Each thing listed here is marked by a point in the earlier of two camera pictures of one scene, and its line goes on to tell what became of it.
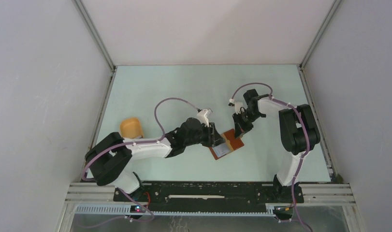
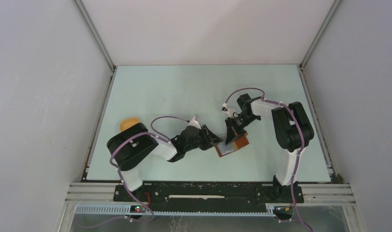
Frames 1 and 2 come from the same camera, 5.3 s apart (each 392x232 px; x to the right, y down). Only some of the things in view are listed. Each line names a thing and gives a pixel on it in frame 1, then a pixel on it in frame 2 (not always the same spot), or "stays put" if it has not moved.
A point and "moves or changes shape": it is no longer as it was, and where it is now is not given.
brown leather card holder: [231, 144] moves or changes shape
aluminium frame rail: [312, 194] stays put
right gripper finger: [238, 130] → [230, 135]
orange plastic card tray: [131, 127] stays put
